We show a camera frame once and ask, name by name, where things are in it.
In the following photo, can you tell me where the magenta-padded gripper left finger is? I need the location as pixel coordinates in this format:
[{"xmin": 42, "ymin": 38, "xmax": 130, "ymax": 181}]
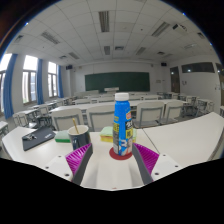
[{"xmin": 44, "ymin": 142, "xmax": 95, "ymax": 186}]

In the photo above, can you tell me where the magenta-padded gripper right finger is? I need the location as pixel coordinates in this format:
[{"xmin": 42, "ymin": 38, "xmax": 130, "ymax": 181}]
[{"xmin": 131, "ymin": 142, "xmax": 184, "ymax": 186}]

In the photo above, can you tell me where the blue white-capped drink bottle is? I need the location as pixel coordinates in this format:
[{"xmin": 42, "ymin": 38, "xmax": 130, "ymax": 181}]
[{"xmin": 112, "ymin": 92, "xmax": 135, "ymax": 157}]

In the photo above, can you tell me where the dark blue mug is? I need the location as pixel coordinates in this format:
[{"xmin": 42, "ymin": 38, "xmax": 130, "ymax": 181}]
[{"xmin": 67, "ymin": 124, "xmax": 92, "ymax": 151}]

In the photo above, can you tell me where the flat round red coaster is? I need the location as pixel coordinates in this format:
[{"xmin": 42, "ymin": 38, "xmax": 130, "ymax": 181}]
[{"xmin": 108, "ymin": 146, "xmax": 134, "ymax": 162}]

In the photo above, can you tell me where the wooden stick in mug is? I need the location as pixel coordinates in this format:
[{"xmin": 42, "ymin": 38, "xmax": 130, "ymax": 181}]
[{"xmin": 72, "ymin": 117, "xmax": 81, "ymax": 135}]

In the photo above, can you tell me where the white classroom chairs group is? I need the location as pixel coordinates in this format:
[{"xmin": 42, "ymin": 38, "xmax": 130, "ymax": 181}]
[{"xmin": 12, "ymin": 91, "xmax": 224, "ymax": 132}]

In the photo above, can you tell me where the bunch of keys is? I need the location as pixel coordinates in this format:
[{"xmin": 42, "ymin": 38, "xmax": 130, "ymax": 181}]
[{"xmin": 23, "ymin": 132, "xmax": 38, "ymax": 141}]

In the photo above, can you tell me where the blue window curtain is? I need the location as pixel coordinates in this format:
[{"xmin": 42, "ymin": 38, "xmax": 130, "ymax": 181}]
[
  {"xmin": 35, "ymin": 58, "xmax": 45, "ymax": 105},
  {"xmin": 57, "ymin": 64, "xmax": 65, "ymax": 99},
  {"xmin": 2, "ymin": 53, "xmax": 19, "ymax": 120}
]

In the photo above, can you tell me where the bright classroom window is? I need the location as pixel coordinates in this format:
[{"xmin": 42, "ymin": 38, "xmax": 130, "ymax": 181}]
[
  {"xmin": 21, "ymin": 54, "xmax": 40, "ymax": 105},
  {"xmin": 0, "ymin": 53, "xmax": 13, "ymax": 115},
  {"xmin": 47, "ymin": 61, "xmax": 59, "ymax": 99}
]

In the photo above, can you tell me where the dark green blackboard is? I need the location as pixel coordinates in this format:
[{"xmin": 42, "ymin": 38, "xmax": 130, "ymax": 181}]
[{"xmin": 84, "ymin": 71, "xmax": 151, "ymax": 94}]

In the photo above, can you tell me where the dark classroom door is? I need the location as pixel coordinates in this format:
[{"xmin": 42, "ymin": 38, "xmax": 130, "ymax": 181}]
[{"xmin": 169, "ymin": 65, "xmax": 181, "ymax": 94}]

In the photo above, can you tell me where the ceiling projector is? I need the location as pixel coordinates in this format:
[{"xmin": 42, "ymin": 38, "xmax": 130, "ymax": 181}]
[{"xmin": 171, "ymin": 22, "xmax": 188, "ymax": 35}]

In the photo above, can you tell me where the ceiling lights group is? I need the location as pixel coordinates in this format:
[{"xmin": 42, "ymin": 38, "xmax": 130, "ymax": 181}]
[{"xmin": 13, "ymin": 9, "xmax": 208, "ymax": 62}]

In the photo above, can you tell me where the dark high wall window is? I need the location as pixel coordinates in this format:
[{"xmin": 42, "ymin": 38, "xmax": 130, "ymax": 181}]
[{"xmin": 181, "ymin": 61, "xmax": 216, "ymax": 74}]

